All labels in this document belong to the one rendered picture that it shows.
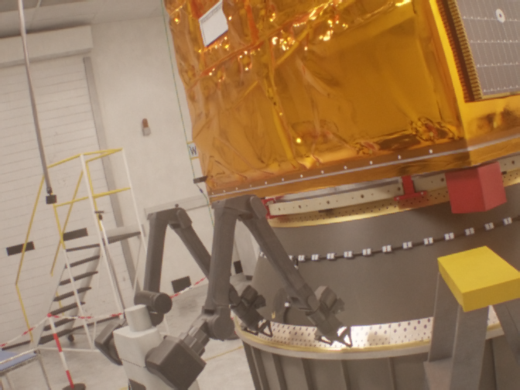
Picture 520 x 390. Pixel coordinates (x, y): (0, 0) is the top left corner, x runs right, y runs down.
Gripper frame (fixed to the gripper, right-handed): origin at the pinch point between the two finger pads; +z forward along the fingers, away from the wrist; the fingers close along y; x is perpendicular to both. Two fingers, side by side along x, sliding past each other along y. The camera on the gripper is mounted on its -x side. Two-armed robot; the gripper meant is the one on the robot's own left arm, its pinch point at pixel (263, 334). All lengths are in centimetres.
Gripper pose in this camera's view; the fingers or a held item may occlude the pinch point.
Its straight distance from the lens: 234.0
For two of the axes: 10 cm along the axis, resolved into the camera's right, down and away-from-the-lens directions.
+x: -5.5, 6.6, -5.1
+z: 5.7, 7.4, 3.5
